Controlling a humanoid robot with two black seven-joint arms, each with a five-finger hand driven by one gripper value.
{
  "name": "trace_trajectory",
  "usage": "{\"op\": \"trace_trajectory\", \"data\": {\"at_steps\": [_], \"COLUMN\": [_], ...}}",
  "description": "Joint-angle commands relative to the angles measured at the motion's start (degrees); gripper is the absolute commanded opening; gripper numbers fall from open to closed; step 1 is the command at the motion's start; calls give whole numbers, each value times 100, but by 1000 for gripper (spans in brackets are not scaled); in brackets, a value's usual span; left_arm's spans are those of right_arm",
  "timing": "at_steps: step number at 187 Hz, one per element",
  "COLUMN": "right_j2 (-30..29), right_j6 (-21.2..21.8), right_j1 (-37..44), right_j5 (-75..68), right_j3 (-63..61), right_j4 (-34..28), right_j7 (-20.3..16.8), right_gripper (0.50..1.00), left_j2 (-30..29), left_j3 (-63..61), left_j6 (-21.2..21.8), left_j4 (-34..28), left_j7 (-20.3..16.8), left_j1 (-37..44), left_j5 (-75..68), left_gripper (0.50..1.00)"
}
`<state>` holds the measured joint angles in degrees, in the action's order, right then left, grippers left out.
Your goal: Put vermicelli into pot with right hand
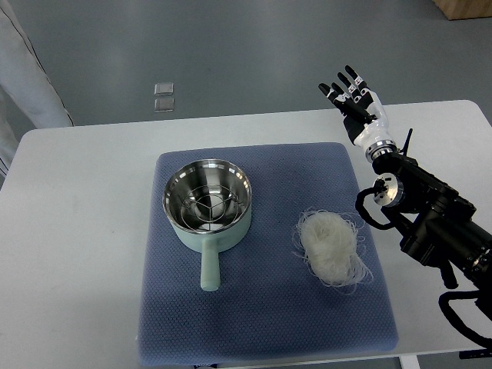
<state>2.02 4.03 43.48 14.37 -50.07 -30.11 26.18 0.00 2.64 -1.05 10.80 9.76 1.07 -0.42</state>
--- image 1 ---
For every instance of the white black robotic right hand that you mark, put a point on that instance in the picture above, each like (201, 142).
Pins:
(364, 117)

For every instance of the white vermicelli noodle bundle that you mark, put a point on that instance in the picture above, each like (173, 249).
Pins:
(330, 245)

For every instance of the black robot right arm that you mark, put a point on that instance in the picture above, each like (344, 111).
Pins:
(435, 222)

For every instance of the mint green steel pot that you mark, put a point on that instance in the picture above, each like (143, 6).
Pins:
(207, 176)

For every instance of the wooden box corner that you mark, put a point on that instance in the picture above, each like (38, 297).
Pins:
(465, 9)

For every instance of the lower metal floor plate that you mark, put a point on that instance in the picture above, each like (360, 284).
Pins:
(164, 104)

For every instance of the metal floor plate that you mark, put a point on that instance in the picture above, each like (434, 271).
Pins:
(164, 104)
(164, 88)

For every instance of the upper metal floor plate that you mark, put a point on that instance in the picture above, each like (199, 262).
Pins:
(164, 88)

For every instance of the person in white clothes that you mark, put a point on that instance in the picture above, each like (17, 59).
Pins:
(25, 81)

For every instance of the round wire steaming rack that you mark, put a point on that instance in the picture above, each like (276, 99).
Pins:
(209, 211)

